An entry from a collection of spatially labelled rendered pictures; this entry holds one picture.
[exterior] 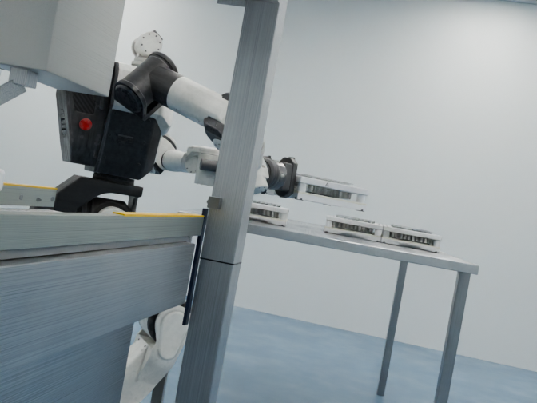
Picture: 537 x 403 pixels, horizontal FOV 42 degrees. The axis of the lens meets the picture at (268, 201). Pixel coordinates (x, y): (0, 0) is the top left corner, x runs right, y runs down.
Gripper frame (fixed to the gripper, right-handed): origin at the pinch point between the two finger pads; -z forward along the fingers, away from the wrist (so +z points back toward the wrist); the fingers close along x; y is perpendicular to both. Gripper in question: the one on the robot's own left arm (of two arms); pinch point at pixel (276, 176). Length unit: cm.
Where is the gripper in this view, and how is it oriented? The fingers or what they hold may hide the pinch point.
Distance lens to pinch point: 224.6
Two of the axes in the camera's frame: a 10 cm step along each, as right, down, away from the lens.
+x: -1.6, 9.9, 0.2
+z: -9.5, -1.4, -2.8
